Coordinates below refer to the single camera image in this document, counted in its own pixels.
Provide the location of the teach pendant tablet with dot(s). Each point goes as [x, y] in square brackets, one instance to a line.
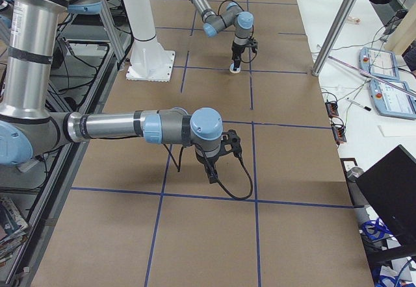
[382, 64]
[391, 102]

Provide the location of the black laptop monitor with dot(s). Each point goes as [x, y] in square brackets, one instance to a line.
[389, 188]

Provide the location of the upper teach pendant tablet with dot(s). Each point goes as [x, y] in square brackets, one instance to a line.
[382, 64]

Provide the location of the lower teach pendant tablet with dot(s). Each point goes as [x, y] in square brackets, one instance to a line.
[391, 102]

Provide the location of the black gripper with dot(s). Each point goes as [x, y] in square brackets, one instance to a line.
[236, 50]
[206, 162]

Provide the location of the black marker pen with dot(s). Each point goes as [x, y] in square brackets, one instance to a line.
[367, 108]

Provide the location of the stack of magazines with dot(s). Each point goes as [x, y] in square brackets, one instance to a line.
[13, 228]

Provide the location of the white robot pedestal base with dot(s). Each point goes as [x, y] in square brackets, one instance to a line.
[149, 61]

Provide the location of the white flat block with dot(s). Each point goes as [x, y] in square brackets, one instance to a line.
[397, 128]

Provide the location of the aluminium frame post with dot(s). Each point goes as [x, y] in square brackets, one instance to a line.
[333, 34]

